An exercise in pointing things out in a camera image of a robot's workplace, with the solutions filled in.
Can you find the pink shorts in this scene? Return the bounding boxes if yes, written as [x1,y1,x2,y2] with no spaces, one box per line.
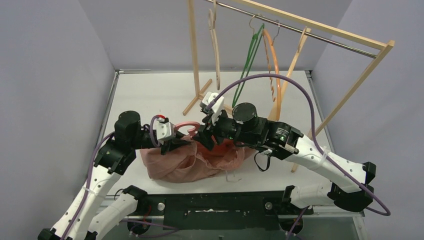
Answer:
[140,139,256,183]

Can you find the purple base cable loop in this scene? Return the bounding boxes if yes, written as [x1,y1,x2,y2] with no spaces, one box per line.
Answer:
[120,216,180,239]

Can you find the beige wooden hanger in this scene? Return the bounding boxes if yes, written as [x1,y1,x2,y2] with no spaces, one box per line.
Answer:
[208,0,221,90]
[272,26,311,101]

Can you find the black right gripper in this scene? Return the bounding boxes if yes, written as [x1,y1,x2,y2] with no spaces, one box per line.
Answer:
[193,105,259,149]

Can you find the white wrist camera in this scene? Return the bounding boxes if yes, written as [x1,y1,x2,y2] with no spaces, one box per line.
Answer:
[156,115,175,144]
[199,91,225,126]

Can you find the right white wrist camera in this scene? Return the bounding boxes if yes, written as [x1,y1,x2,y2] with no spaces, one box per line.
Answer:
[199,91,225,126]

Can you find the white shorts drawstring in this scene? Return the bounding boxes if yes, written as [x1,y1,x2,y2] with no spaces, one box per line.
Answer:
[225,170,243,183]

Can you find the black metal base frame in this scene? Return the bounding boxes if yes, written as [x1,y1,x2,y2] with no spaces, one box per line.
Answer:
[130,190,302,231]

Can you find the orange plastic hanger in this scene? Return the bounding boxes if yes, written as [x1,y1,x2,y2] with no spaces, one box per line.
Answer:
[262,27,283,121]

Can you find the beige wooden hanger right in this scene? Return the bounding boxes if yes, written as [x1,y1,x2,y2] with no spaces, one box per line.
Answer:
[272,26,311,101]

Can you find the wooden clothes rack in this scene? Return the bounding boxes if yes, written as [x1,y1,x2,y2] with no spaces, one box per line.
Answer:
[182,0,396,173]

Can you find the green plastic hanger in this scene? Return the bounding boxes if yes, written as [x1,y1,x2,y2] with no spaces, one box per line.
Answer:
[231,23,265,107]

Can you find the pink plastic hanger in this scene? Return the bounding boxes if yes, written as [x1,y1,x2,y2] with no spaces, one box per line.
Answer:
[174,121,201,138]

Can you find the beige wooden hanger left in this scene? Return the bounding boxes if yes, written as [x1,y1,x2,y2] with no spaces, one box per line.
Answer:
[208,0,221,90]

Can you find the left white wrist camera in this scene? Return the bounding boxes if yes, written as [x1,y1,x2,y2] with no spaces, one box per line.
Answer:
[156,115,175,144]

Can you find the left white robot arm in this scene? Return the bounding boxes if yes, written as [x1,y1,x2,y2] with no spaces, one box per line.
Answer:
[37,110,156,240]

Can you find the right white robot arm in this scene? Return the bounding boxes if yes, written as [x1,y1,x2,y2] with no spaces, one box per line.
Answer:
[193,102,376,214]

